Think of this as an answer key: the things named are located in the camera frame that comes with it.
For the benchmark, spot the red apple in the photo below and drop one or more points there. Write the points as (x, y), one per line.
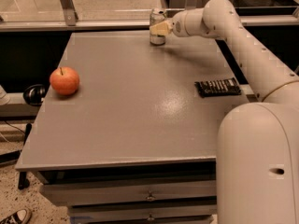
(64, 80)

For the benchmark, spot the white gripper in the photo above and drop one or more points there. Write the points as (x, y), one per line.
(178, 27)

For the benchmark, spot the black headphones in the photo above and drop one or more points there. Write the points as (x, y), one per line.
(34, 95)

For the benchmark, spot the grey drawer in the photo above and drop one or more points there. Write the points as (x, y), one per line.
(129, 190)
(157, 212)

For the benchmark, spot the top grey drawer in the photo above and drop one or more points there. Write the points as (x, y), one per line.
(129, 190)

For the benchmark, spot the grey drawer cabinet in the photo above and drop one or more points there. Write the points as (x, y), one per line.
(137, 113)

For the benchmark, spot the metal railing with glass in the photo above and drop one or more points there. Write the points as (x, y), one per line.
(46, 15)

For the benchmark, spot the black snack bar packet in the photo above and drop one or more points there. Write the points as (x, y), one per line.
(220, 87)

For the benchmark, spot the black white sneaker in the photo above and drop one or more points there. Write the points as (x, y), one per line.
(21, 216)

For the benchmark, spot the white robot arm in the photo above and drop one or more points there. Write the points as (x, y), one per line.
(257, 160)

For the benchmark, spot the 7up soda can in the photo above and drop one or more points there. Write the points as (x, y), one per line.
(156, 26)

